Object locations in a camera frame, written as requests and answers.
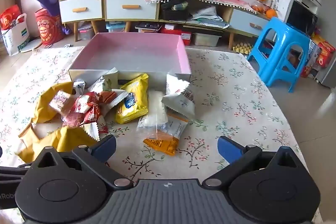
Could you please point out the red drum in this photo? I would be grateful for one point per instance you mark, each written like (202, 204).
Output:
(47, 27)

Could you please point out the orange white snack packet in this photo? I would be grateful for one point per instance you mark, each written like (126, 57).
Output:
(162, 144)

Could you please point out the low wooden cabinet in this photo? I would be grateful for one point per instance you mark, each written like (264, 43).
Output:
(225, 29)

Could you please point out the orange snack carton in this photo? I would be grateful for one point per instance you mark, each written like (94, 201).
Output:
(325, 52)

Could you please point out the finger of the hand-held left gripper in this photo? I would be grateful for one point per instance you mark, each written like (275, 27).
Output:
(10, 171)

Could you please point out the clear jar of oranges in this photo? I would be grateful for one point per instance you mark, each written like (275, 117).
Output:
(258, 7)

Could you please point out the yellow egg tray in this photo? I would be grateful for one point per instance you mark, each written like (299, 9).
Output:
(242, 48)

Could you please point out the floral tablecloth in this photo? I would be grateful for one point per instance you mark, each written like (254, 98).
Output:
(223, 108)

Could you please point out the blue plastic stool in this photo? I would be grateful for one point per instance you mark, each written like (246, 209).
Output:
(278, 27)

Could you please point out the grey refrigerator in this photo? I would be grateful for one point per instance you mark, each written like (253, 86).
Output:
(329, 29)

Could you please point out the white printed carton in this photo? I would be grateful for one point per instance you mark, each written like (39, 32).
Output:
(282, 5)

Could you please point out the green yellow pouch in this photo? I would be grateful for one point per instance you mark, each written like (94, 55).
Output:
(179, 6)

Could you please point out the white cabinet drawer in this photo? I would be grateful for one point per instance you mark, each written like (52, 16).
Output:
(78, 3)
(131, 14)

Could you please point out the pink speckled snack packet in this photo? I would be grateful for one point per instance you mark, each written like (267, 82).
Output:
(73, 119)

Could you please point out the red brown snack packet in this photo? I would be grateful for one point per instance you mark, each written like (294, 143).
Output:
(107, 98)

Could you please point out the large yellow snack packet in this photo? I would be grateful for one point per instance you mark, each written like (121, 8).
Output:
(65, 138)
(44, 106)

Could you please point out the yellow blue-label snack packet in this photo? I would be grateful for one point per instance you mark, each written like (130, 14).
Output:
(131, 100)

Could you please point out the white nut snack packet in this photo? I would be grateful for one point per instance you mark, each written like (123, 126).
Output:
(181, 103)

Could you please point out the black appliance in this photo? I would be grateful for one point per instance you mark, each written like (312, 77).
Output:
(302, 16)

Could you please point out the white green snack packet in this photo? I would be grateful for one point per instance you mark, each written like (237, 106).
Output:
(105, 81)

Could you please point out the red gift bag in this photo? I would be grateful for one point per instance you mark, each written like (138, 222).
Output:
(9, 18)

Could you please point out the black keyboard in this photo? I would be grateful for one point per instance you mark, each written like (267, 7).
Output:
(148, 26)

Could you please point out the beige cracker packet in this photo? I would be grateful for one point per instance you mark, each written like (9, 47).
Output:
(61, 102)

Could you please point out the white shopping bag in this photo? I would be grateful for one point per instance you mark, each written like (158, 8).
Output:
(14, 40)

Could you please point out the red white snack packet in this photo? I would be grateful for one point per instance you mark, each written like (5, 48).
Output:
(84, 103)
(94, 116)

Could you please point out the black bag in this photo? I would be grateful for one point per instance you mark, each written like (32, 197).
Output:
(176, 14)

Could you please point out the small blue white packet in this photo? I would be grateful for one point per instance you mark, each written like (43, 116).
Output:
(78, 87)

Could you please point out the red box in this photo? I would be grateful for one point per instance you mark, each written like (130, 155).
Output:
(170, 29)

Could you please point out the pale blue cabinet drawer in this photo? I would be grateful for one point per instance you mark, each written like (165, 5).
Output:
(244, 19)

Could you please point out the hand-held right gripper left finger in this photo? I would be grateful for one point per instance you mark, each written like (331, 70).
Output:
(105, 146)

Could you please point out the pile of papers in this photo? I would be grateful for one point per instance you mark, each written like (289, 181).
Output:
(207, 18)

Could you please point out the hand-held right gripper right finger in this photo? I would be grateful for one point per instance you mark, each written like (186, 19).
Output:
(228, 148)

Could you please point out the clear white cracker packet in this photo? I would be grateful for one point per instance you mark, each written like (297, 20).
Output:
(155, 111)

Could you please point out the round white board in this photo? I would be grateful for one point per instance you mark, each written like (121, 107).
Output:
(32, 45)

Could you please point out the pink cardboard box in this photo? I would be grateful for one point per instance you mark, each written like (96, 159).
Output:
(131, 50)

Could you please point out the clear bin blue lid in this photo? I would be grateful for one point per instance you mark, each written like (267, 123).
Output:
(115, 27)

